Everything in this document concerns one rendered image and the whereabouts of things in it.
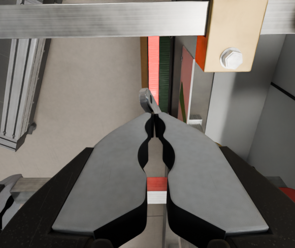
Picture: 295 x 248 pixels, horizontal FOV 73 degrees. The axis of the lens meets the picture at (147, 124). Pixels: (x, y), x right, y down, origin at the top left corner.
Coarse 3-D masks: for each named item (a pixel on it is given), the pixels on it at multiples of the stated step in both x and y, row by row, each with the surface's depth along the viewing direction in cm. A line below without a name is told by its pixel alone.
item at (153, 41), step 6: (150, 36) 34; (156, 36) 34; (150, 42) 34; (156, 42) 34; (150, 48) 35; (156, 48) 35; (150, 54) 35; (156, 54) 35; (150, 60) 36; (156, 60) 36; (150, 66) 37; (156, 66) 37; (150, 72) 37; (156, 72) 37; (150, 78) 38; (156, 78) 38; (150, 84) 38; (156, 84) 38; (150, 90) 39; (156, 90) 39; (156, 96) 40
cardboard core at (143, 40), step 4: (140, 36) 94; (144, 36) 92; (140, 40) 95; (144, 40) 93; (140, 44) 96; (144, 44) 94; (140, 48) 97; (144, 48) 95; (140, 52) 98; (144, 52) 95; (144, 56) 96; (144, 60) 97; (144, 64) 99; (144, 68) 100; (144, 72) 101; (144, 76) 102; (144, 80) 103; (144, 84) 104
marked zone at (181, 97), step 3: (180, 90) 37; (180, 93) 37; (180, 96) 37; (183, 96) 34; (180, 99) 37; (183, 99) 34; (180, 102) 37; (183, 102) 34; (183, 105) 34; (183, 108) 34; (183, 111) 34; (183, 114) 34; (183, 117) 34; (183, 120) 34
